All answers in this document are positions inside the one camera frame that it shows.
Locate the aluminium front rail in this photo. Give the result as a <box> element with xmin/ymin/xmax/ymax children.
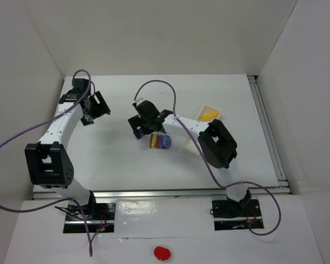
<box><xmin>32</xmin><ymin>186</ymin><xmax>291</xmax><ymax>201</ymax></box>

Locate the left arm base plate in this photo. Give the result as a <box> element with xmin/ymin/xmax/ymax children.
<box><xmin>55</xmin><ymin>202</ymin><xmax>116</xmax><ymax>234</ymax></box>

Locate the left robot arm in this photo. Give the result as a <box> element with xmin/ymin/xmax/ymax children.
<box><xmin>25</xmin><ymin>78</ymin><xmax>111</xmax><ymax>207</ymax></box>

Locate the brown lego brick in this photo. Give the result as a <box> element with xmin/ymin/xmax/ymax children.
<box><xmin>150</xmin><ymin>134</ymin><xmax>155</xmax><ymax>149</ymax></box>

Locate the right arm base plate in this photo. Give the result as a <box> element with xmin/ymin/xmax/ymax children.
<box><xmin>209</xmin><ymin>199</ymin><xmax>264</xmax><ymax>231</ymax></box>

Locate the pale yellow lego brick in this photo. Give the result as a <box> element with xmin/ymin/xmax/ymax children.
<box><xmin>154</xmin><ymin>134</ymin><xmax>160</xmax><ymax>149</ymax></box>

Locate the purple flower lego block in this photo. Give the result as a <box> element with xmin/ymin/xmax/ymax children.
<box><xmin>157</xmin><ymin>135</ymin><xmax>172</xmax><ymax>150</ymax></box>

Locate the white compartment tray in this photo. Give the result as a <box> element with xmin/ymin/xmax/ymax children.
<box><xmin>182</xmin><ymin>104</ymin><xmax>222</xmax><ymax>156</ymax></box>

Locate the small purple lego brick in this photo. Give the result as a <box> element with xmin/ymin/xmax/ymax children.
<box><xmin>133</xmin><ymin>129</ymin><xmax>146</xmax><ymax>140</ymax></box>

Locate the aluminium side rail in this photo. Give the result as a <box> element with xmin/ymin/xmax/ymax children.
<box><xmin>247</xmin><ymin>75</ymin><xmax>289</xmax><ymax>188</ymax></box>

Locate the yellow lego plate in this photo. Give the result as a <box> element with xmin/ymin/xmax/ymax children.
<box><xmin>199</xmin><ymin>111</ymin><xmax>219</xmax><ymax>122</ymax></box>

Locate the red round button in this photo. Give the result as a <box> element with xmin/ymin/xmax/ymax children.
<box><xmin>153</xmin><ymin>246</ymin><xmax>171</xmax><ymax>261</ymax></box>

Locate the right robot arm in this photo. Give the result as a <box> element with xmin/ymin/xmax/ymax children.
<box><xmin>128</xmin><ymin>100</ymin><xmax>251</xmax><ymax>218</ymax></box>

